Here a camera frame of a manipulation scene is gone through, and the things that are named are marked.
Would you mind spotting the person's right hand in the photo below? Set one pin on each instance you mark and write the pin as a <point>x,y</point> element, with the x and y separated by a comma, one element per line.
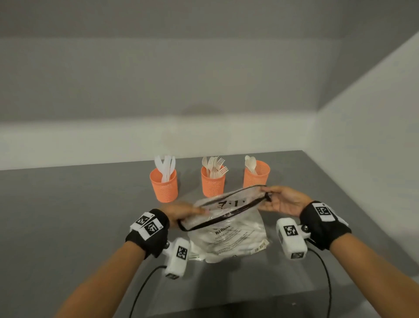
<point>289,200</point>

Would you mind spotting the person's left hand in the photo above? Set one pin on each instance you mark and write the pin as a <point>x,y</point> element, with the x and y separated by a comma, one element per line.
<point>178,211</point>

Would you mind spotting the person's right thumb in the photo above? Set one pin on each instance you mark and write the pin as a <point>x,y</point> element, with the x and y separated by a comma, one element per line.
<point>273,189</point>

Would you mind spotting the person's left fingers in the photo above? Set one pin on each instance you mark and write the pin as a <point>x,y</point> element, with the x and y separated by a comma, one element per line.
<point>196,209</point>

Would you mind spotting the clear pouch with black trim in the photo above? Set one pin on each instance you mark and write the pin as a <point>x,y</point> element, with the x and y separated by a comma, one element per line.
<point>229,204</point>

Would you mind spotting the person's left forearm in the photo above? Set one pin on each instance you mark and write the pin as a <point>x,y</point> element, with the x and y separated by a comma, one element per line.
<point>104,281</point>

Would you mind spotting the person's right forearm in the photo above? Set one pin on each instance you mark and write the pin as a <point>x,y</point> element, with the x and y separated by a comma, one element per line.
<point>376,278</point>

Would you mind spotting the orange mesh cup with spoons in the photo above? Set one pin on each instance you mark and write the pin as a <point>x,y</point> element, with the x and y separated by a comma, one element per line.
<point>253,180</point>

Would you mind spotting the orange mesh cup with forks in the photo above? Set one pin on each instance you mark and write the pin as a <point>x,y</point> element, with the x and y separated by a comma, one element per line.
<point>212,187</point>

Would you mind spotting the orange mesh cup with knives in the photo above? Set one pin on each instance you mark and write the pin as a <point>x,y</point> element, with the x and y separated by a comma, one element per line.
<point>164,191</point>

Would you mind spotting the white plastic bag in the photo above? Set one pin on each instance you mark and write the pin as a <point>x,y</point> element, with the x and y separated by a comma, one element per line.
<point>230,239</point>

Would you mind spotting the bunch of wooden forks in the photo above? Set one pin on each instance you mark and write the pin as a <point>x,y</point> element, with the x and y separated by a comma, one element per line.
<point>216,167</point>

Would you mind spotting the black left wristband with markers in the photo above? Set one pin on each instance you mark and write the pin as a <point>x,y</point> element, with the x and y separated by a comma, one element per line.
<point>154,234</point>

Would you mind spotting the black wristband with markers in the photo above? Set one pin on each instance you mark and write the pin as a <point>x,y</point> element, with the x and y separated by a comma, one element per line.
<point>322,226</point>
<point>154,234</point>

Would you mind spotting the white disposable knife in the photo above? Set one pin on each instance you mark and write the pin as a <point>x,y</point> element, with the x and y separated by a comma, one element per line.
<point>159,165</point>
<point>172,165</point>
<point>166,167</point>

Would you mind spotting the black right wristband with markers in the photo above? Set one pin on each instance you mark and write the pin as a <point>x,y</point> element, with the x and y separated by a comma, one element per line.
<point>322,226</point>

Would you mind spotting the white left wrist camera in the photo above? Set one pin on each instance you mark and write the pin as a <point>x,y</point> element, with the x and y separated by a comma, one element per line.
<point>176,258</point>

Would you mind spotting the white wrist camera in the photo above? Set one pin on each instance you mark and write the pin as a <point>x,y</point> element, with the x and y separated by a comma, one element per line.
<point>176,258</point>
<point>293,239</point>

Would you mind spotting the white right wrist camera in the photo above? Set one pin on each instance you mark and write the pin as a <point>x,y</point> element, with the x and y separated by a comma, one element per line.
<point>293,239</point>

